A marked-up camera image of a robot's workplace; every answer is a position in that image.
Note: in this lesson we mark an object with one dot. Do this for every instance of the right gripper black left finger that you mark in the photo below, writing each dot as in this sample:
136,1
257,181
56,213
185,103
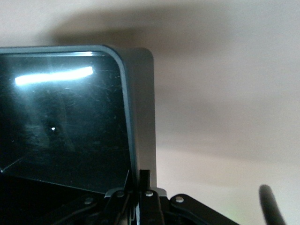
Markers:
110,211

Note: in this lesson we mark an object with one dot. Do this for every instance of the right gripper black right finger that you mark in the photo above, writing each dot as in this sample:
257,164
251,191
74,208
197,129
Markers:
152,208

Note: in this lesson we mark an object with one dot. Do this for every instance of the black plastic box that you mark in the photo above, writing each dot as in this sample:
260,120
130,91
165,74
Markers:
70,105

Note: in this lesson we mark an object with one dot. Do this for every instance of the brown table mat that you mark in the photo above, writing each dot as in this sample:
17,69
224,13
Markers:
222,93

